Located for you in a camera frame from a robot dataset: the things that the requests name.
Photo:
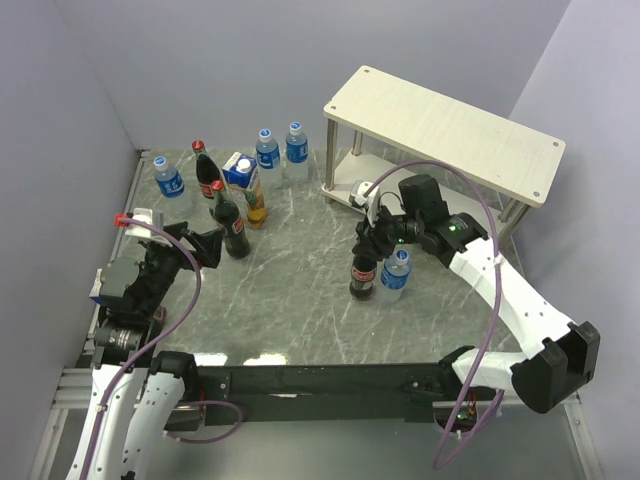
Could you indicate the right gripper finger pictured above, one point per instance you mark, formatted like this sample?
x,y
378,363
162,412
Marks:
x,y
363,246
380,250

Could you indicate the aluminium rail frame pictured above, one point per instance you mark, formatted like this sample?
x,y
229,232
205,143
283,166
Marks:
x,y
73,389

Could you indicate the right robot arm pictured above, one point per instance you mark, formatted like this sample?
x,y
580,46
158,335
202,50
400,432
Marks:
x,y
556,356

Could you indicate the black base beam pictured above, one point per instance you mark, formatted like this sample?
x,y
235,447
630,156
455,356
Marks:
x,y
277,393

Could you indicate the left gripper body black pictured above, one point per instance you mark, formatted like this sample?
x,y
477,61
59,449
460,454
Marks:
x,y
163,258

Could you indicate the wooden two-tier shelf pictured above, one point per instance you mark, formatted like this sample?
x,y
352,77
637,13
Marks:
x,y
512,159

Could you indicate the blue juice carton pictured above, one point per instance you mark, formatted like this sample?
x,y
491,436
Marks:
x,y
242,177

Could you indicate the water bottle back left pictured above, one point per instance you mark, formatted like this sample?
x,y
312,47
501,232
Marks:
x,y
268,158

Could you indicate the water bottle back right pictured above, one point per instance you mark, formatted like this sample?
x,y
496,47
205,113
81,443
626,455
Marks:
x,y
297,150

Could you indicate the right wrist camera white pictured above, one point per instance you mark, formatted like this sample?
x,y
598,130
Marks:
x,y
366,198

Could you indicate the water bottle centre right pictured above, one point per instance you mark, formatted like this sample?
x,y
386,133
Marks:
x,y
394,276

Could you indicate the water bottle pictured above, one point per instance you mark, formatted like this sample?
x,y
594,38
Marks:
x,y
297,150
394,276
172,187
268,158

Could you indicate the dark juice carton near left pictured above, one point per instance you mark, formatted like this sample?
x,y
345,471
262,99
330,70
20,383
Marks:
x,y
96,288

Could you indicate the cola bottle shelved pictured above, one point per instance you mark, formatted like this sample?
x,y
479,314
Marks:
x,y
227,215
206,170
363,273

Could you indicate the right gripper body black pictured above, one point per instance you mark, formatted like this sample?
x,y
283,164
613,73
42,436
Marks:
x,y
396,227

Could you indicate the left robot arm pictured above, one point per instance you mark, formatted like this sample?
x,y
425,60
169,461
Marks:
x,y
133,389

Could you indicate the water bottle far left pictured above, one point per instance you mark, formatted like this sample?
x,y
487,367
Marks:
x,y
172,187

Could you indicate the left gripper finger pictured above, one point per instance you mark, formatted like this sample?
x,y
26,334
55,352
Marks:
x,y
207,249
197,231

